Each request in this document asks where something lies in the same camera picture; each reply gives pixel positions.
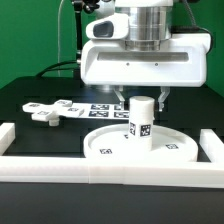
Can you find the white round table top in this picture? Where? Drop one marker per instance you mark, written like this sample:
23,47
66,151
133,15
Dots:
116,143

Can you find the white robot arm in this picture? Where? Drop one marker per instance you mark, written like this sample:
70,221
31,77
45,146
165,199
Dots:
135,46

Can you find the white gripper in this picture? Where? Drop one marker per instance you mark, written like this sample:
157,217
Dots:
179,61

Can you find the white U-shaped boundary frame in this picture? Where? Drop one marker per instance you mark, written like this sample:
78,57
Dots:
206,172

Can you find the white cross-shaped table base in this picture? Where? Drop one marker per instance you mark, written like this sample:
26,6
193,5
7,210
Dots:
52,113

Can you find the white sheet with markers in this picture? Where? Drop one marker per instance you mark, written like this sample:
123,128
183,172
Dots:
102,111

